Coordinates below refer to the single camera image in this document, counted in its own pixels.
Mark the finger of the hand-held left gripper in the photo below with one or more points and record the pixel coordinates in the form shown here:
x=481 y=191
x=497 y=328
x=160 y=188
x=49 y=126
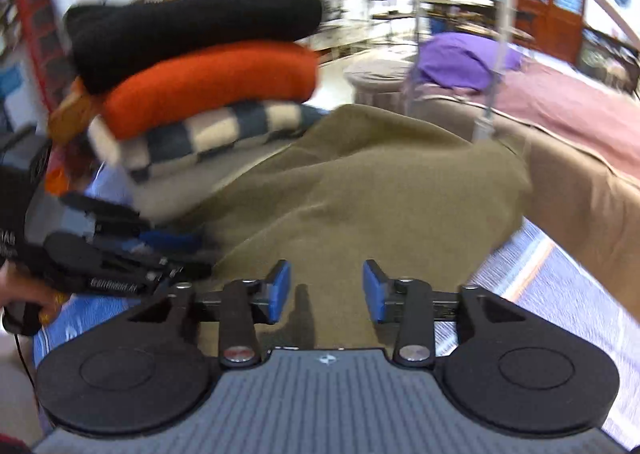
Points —
x=120 y=226
x=115 y=271

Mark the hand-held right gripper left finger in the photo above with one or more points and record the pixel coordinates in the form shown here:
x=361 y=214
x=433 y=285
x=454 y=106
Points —
x=281 y=294

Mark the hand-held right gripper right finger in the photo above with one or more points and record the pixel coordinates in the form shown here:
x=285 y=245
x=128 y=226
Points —
x=374 y=294

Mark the olive green sweatshirt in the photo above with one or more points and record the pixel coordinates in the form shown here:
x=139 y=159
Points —
x=375 y=194

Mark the person's left hand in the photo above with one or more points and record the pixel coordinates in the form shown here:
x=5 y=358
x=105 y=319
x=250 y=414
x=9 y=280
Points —
x=20 y=286

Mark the folded pale grey garment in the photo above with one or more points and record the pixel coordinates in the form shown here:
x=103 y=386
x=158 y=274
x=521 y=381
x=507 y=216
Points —
x=190 y=184

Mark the folded tan garment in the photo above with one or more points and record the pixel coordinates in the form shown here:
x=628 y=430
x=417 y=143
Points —
x=75 y=114

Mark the folded checked garment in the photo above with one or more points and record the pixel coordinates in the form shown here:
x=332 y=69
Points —
x=215 y=134

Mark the red rack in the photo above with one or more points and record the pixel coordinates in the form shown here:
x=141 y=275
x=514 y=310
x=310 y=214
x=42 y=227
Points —
x=40 y=34

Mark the folded orange garment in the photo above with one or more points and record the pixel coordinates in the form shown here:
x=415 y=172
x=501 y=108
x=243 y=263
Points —
x=210 y=84

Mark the blue striped blanket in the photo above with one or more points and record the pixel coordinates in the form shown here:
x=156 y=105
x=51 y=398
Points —
x=550 y=294

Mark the folded black garment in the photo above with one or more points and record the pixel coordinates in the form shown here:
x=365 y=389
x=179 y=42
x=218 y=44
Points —
x=190 y=34

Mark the round beige stool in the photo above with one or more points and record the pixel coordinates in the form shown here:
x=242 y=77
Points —
x=380 y=81

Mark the purple cloth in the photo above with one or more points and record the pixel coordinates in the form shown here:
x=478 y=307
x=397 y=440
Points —
x=460 y=59

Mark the metal pole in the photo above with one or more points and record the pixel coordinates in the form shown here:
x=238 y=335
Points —
x=492 y=59

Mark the pink blanket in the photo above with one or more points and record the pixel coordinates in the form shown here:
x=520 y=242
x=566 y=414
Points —
x=575 y=104

